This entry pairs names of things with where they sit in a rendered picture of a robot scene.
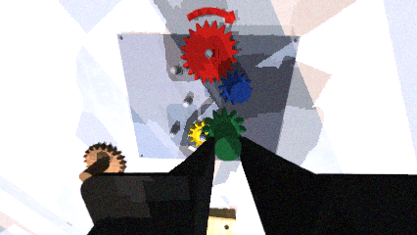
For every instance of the green gear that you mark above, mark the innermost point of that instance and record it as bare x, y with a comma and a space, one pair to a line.
226, 132

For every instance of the red gear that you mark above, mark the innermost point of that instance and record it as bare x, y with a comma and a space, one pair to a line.
209, 37

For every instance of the red curved arrow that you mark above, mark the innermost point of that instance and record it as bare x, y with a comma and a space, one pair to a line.
229, 17

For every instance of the blue gear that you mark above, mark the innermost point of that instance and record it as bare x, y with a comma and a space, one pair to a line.
235, 88

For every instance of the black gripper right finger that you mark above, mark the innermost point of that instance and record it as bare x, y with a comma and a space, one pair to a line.
292, 200

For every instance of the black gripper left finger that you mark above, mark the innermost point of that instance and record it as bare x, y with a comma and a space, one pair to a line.
182, 194

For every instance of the grey flat board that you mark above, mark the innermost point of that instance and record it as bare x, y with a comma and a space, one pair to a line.
165, 100

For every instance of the brown gear with handle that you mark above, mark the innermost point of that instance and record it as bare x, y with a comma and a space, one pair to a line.
100, 158

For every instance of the white curved arrow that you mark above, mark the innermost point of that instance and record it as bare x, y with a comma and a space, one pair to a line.
192, 148

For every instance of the yellow gear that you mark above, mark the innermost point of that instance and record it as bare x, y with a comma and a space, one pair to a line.
196, 131

